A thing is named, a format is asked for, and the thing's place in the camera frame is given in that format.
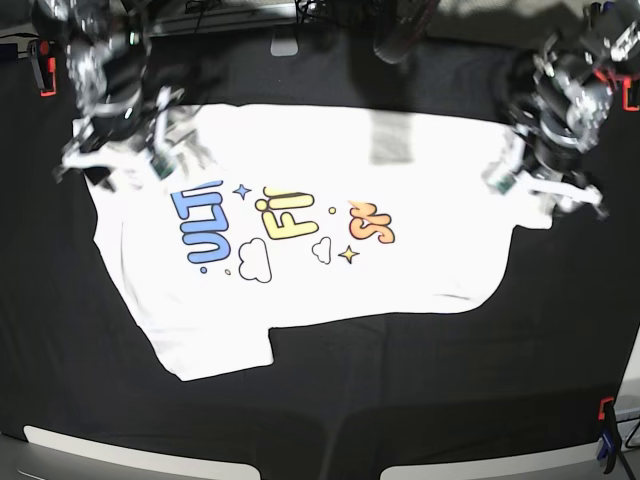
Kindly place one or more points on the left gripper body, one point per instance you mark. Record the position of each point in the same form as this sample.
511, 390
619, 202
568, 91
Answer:
553, 196

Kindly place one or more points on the white graphic t-shirt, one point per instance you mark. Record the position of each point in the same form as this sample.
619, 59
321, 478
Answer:
309, 215

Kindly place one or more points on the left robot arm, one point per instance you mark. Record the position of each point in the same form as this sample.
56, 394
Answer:
568, 91

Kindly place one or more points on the red black clamp far right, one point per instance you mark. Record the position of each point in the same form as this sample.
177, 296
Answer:
630, 88

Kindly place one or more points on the red black clamp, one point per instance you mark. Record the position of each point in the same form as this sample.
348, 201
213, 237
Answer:
43, 62
630, 88

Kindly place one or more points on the black table cloth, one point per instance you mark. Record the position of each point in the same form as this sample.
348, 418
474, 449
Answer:
348, 399

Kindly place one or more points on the red blue clamp near right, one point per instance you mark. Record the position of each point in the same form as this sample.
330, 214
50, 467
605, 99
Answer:
609, 435

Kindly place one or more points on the red black clamp far left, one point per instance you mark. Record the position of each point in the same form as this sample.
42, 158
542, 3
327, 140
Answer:
43, 62

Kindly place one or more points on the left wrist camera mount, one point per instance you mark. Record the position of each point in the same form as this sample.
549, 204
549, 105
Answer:
521, 168

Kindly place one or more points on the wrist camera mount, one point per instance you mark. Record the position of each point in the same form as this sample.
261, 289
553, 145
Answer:
161, 147
521, 168

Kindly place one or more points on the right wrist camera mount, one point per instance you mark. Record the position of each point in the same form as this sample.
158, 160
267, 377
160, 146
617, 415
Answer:
161, 147

